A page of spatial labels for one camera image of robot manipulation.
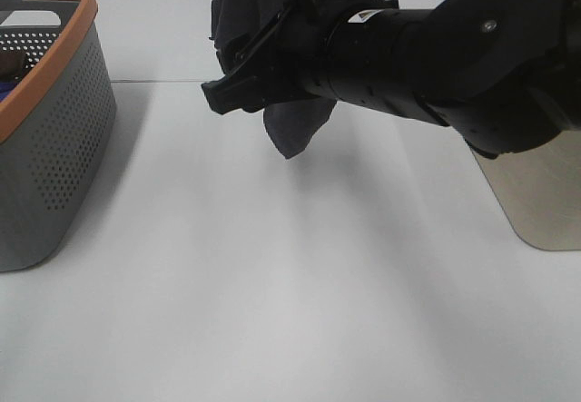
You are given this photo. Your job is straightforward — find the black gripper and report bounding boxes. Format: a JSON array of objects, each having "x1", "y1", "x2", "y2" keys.
[{"x1": 202, "y1": 0, "x2": 399, "y2": 115}]

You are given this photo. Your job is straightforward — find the dark navy towel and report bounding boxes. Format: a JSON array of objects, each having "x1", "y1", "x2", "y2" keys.
[{"x1": 210, "y1": 0, "x2": 337, "y2": 159}]

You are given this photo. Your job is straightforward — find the grey perforated basket orange rim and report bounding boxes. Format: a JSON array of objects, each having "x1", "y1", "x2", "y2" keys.
[{"x1": 1, "y1": 0, "x2": 117, "y2": 272}]

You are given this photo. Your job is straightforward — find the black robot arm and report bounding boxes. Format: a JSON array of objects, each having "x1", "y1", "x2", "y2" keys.
[{"x1": 202, "y1": 0, "x2": 580, "y2": 159}]

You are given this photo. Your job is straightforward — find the beige basket with grey rim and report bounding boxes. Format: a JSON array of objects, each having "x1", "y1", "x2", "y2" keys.
[{"x1": 467, "y1": 0, "x2": 581, "y2": 252}]

